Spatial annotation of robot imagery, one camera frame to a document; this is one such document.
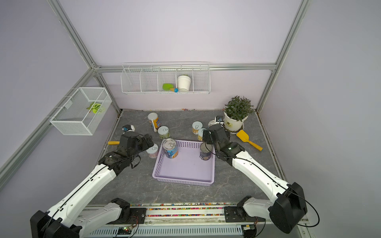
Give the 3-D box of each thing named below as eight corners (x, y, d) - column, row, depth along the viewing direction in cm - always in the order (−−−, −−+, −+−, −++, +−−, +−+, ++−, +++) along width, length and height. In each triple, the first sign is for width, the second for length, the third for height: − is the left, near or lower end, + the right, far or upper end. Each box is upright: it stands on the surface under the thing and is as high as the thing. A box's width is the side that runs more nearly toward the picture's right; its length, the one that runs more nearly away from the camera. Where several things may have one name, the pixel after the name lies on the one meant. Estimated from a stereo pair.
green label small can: (158, 139, 105) (156, 134, 101) (160, 130, 110) (158, 125, 106) (169, 139, 105) (168, 134, 101) (170, 130, 110) (169, 125, 106)
